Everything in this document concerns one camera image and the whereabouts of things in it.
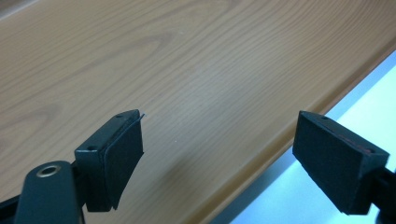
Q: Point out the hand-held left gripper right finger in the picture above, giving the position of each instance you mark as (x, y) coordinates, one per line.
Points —
(336, 168)

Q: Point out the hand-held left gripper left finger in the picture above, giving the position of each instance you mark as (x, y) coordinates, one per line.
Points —
(107, 168)

